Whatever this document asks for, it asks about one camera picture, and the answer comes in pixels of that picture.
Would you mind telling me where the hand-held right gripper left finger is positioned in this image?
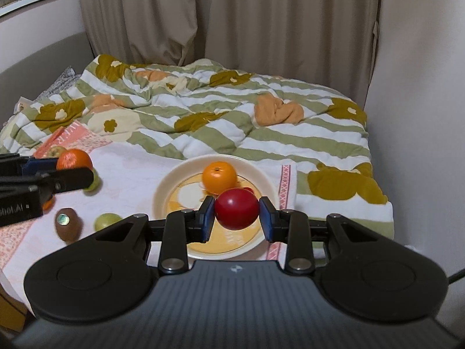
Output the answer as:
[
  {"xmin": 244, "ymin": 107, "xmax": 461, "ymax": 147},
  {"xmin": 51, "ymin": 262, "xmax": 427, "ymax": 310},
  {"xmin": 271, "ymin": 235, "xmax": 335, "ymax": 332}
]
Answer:
[{"xmin": 95, "ymin": 195, "xmax": 216, "ymax": 275}]

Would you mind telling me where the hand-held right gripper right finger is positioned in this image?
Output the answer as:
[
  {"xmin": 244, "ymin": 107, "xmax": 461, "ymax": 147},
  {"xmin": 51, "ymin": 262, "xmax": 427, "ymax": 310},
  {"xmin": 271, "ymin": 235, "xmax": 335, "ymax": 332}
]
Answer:
[{"xmin": 259, "ymin": 195, "xmax": 395, "ymax": 276}]

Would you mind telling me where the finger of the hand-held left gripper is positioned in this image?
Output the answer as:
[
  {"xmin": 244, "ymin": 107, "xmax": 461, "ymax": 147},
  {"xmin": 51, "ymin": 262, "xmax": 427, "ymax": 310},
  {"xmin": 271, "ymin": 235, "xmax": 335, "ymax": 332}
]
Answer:
[
  {"xmin": 0, "ymin": 154, "xmax": 59, "ymax": 177},
  {"xmin": 36, "ymin": 167, "xmax": 95, "ymax": 201}
]

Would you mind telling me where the large orange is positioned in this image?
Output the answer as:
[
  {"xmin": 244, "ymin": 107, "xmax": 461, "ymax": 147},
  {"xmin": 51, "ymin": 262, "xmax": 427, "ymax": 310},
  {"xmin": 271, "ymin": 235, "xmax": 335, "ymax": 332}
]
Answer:
[
  {"xmin": 56, "ymin": 149, "xmax": 94, "ymax": 171},
  {"xmin": 202, "ymin": 161, "xmax": 238, "ymax": 195}
]

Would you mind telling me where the green apple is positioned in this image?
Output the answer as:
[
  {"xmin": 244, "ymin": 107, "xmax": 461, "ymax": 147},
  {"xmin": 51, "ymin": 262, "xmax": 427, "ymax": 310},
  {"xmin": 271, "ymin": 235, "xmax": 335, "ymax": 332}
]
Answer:
[
  {"xmin": 94, "ymin": 213, "xmax": 124, "ymax": 231},
  {"xmin": 83, "ymin": 169, "xmax": 100, "ymax": 193}
]

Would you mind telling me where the cream ceramic bowl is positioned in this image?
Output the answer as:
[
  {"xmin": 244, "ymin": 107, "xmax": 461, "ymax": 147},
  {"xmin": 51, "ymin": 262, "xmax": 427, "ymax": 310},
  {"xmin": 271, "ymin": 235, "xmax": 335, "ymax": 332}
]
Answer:
[{"xmin": 152, "ymin": 154, "xmax": 278, "ymax": 261}]

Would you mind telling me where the small beige box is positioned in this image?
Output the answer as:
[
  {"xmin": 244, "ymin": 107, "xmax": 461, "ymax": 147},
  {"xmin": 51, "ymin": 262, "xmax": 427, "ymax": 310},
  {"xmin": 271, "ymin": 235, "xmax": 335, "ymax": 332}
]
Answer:
[{"xmin": 12, "ymin": 96, "xmax": 31, "ymax": 115}]

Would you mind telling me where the pink floral cloth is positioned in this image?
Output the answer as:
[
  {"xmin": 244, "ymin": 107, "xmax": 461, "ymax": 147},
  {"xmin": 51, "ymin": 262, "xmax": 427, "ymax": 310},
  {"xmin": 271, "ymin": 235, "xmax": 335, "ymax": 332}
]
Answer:
[{"xmin": 0, "ymin": 122, "xmax": 298, "ymax": 299}]

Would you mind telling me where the grey patterned pillow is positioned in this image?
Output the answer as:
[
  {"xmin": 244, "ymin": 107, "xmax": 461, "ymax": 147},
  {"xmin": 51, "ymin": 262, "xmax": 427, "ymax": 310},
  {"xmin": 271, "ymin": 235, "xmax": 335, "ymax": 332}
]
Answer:
[{"xmin": 36, "ymin": 66, "xmax": 82, "ymax": 99}]

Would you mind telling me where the grey headboard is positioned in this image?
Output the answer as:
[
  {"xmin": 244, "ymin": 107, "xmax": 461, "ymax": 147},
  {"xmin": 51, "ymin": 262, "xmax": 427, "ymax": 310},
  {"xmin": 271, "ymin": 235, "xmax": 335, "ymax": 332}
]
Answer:
[{"xmin": 0, "ymin": 31, "xmax": 95, "ymax": 124}]

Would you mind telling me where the striped floral blanket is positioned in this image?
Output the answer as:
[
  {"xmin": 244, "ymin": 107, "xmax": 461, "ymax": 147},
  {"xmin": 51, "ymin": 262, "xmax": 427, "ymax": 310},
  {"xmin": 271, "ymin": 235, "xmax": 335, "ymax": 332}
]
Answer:
[{"xmin": 0, "ymin": 54, "xmax": 395, "ymax": 238}]

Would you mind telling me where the beige curtain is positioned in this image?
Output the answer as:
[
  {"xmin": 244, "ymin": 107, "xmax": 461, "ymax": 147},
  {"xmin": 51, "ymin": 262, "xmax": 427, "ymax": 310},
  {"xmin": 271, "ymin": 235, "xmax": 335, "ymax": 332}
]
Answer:
[{"xmin": 76, "ymin": 0, "xmax": 382, "ymax": 99}]

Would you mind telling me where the wooden bed frame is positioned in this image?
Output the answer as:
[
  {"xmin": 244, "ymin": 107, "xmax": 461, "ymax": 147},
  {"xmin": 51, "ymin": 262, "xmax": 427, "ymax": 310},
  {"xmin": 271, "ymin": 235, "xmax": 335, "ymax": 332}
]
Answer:
[{"xmin": 0, "ymin": 273, "xmax": 28, "ymax": 333}]

